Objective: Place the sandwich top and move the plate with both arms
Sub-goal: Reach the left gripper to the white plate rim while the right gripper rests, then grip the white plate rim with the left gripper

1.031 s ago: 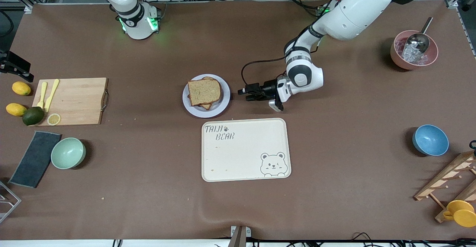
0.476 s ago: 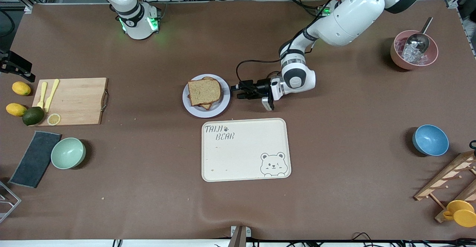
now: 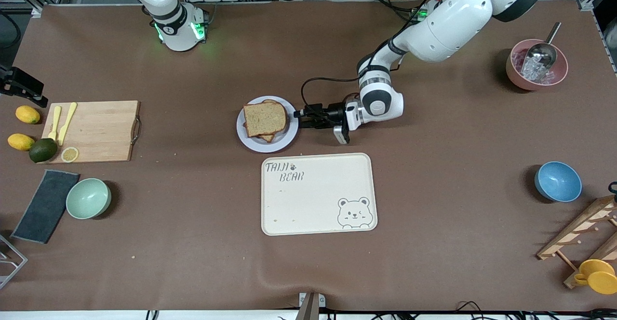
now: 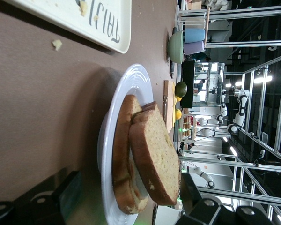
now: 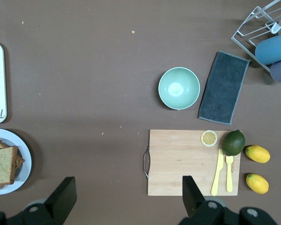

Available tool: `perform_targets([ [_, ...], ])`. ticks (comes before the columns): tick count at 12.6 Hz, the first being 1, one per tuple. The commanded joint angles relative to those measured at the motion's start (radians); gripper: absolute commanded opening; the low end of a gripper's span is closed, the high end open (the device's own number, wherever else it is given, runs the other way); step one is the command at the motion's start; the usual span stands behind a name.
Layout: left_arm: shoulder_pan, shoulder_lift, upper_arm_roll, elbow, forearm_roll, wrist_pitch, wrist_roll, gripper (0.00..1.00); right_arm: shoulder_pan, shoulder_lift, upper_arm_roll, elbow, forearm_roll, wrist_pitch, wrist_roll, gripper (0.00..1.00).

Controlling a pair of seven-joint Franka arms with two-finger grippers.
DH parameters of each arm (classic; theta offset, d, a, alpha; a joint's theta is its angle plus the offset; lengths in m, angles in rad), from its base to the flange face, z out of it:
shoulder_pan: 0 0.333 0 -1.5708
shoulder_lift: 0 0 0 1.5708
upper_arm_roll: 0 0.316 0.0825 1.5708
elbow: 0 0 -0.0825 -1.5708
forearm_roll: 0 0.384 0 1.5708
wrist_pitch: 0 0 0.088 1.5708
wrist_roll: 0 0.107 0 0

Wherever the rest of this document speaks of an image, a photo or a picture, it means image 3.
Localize white round plate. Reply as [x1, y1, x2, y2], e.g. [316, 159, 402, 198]
[236, 95, 299, 153]

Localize brown bread slice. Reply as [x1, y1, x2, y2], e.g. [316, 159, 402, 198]
[243, 101, 287, 137]

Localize yellow lemon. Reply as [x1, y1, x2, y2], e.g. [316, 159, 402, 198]
[7, 133, 36, 151]
[15, 106, 40, 124]

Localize yellow plastic fork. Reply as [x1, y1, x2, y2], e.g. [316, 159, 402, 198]
[48, 106, 62, 141]

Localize yellow plastic knife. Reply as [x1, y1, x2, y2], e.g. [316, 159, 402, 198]
[58, 102, 78, 146]

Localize toast slice under egg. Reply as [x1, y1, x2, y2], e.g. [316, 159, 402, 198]
[243, 99, 289, 143]

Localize dark green avocado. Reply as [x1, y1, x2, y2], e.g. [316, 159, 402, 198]
[29, 138, 58, 163]

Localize wooden cutting board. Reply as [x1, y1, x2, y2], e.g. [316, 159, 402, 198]
[41, 100, 142, 164]

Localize cream tray with bear print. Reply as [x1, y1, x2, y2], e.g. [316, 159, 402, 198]
[261, 153, 378, 236]

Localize dark grey cloth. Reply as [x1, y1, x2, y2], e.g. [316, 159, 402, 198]
[11, 169, 80, 244]

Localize light green bowl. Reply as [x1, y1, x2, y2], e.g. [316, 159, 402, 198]
[66, 178, 112, 220]

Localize pink bowl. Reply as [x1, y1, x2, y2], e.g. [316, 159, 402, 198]
[506, 39, 569, 91]

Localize clear ice cubes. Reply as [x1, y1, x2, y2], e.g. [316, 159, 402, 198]
[512, 49, 556, 82]

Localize metal scoop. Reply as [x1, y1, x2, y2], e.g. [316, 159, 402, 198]
[526, 22, 562, 68]

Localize blue bowl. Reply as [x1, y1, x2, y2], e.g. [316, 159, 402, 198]
[534, 161, 582, 203]

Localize wooden peg rack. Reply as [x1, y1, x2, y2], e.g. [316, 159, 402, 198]
[537, 195, 617, 290]

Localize yellow cup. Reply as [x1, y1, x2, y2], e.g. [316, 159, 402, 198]
[574, 259, 617, 295]

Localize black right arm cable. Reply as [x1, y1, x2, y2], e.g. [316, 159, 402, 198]
[0, 11, 23, 52]

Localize white wire rack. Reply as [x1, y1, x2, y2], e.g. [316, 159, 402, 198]
[0, 235, 28, 290]

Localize grey metal camera bracket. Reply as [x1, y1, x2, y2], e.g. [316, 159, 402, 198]
[295, 292, 326, 320]

